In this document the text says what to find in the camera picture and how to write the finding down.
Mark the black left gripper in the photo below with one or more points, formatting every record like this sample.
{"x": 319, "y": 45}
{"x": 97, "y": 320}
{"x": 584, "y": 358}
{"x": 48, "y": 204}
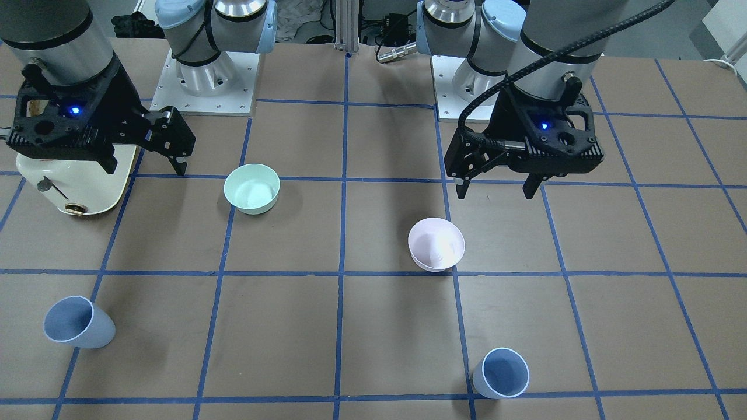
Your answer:
{"x": 503, "y": 119}

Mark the mint green bowl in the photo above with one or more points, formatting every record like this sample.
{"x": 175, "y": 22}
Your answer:
{"x": 252, "y": 188}

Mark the blue cup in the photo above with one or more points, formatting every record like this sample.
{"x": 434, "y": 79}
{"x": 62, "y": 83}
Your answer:
{"x": 78, "y": 322}
{"x": 502, "y": 373}

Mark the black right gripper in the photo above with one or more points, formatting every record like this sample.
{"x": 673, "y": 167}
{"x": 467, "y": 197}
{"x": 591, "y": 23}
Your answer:
{"x": 121, "y": 104}

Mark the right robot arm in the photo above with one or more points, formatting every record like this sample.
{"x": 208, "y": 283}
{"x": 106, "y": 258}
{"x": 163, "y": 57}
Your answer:
{"x": 64, "y": 39}

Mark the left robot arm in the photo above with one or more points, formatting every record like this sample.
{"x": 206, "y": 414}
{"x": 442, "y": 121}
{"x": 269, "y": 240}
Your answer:
{"x": 537, "y": 46}

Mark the cream toaster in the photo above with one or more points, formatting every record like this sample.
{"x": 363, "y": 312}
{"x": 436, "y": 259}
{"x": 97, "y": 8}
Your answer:
{"x": 79, "y": 187}

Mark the pink bowl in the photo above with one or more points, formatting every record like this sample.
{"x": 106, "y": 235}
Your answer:
{"x": 435, "y": 244}

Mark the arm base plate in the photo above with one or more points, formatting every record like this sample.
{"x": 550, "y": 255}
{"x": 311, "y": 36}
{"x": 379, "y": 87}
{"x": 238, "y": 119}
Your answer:
{"x": 233, "y": 87}
{"x": 457, "y": 84}

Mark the aluminium frame post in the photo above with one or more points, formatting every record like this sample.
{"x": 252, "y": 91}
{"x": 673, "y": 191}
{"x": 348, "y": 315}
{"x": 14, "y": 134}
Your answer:
{"x": 346, "y": 26}

